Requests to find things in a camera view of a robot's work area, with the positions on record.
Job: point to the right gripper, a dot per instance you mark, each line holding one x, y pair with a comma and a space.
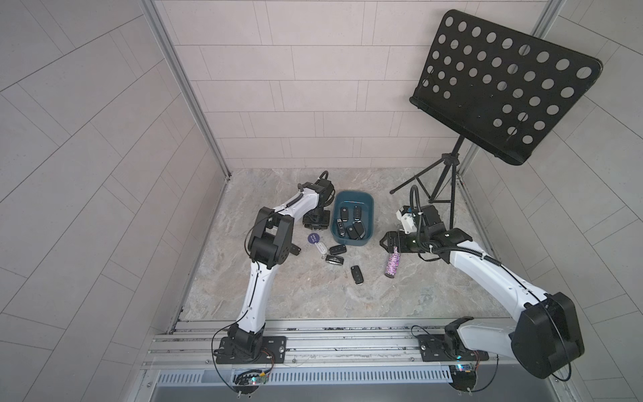
400, 241

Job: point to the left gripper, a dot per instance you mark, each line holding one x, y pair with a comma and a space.
322, 224

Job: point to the teal plastic storage box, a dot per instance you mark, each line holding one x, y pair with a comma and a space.
349, 199

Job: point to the black silver-edged key fob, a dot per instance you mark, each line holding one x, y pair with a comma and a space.
359, 229

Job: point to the black Bentley key fob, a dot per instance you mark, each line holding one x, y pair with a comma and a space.
334, 260

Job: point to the black key bottom front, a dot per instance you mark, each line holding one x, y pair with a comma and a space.
357, 275

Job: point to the black VW key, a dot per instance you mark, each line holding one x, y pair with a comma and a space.
357, 213

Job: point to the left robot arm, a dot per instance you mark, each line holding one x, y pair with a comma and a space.
268, 246

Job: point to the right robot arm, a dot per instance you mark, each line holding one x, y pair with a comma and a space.
545, 336

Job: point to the purple small blind chip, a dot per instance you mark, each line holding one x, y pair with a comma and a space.
313, 238

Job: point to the right circuit board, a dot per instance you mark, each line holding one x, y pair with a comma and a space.
463, 377

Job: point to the circuit board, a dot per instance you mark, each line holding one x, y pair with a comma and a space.
249, 381
463, 377

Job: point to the black perforated music stand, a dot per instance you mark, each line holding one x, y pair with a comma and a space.
499, 88

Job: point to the left circuit board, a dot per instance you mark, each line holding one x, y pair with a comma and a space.
249, 381

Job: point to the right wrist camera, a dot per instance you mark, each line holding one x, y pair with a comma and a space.
406, 216

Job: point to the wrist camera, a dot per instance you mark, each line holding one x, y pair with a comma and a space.
326, 193
406, 216

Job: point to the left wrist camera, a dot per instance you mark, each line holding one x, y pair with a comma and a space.
326, 193

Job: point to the white key tag with ring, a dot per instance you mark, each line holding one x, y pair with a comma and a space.
322, 249

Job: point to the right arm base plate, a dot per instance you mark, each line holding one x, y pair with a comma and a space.
434, 348

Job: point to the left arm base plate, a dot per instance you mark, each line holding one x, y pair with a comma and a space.
269, 349

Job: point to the aluminium rail frame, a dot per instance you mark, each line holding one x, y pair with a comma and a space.
317, 351

